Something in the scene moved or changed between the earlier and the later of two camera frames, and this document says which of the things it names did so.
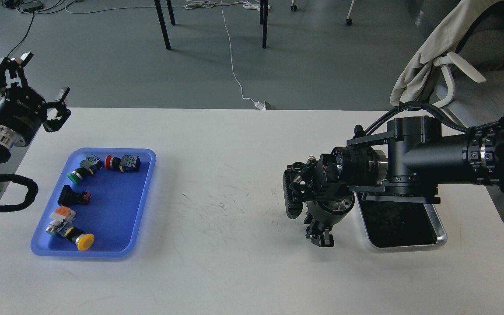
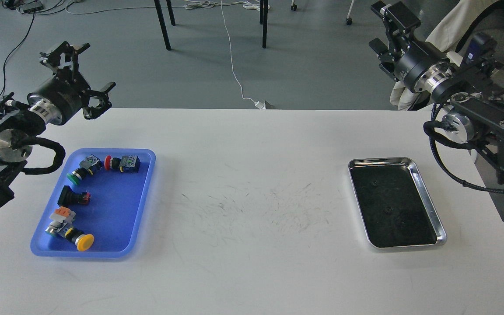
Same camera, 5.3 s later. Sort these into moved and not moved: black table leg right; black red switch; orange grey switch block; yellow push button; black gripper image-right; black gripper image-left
Moved: black gripper image-right; black gripper image-left
Not moved: black red switch; orange grey switch block; black table leg right; yellow push button
